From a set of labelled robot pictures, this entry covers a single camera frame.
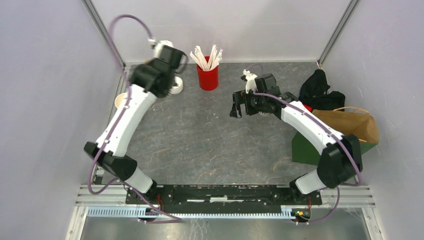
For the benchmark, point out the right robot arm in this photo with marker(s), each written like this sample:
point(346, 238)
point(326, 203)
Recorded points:
point(340, 155)

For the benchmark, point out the brown paper bag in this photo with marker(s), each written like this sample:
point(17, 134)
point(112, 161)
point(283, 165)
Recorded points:
point(351, 120)

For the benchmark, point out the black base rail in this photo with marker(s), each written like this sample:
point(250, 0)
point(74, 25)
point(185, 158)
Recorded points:
point(229, 199)

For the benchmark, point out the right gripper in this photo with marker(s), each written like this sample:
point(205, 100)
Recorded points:
point(240, 97)

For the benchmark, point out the stack of paper cups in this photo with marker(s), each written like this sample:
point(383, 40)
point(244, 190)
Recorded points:
point(120, 99)

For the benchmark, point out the stack of white lids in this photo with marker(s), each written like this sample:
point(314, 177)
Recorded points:
point(177, 86)

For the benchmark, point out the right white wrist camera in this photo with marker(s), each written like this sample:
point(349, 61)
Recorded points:
point(249, 79)

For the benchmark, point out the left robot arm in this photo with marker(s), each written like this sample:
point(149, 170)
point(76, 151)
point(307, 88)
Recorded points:
point(148, 82)

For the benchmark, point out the black paper coffee cup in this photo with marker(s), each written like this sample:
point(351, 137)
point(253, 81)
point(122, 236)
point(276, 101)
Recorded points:
point(263, 113)

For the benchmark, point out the white cable duct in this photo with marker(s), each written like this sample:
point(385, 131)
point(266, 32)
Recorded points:
point(149, 213)

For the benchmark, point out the black cloth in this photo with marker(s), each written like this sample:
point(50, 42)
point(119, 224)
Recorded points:
point(314, 93)

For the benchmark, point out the bundle of wrapped straws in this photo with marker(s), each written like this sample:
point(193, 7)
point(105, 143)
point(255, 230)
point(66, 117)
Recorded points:
point(207, 62)

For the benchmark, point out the red tag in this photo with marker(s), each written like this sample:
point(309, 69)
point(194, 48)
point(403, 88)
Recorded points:
point(310, 109)

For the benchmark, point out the green box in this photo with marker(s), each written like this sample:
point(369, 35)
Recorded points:
point(303, 151)

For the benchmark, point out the red straw holder cup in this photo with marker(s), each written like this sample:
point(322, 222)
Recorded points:
point(208, 80)

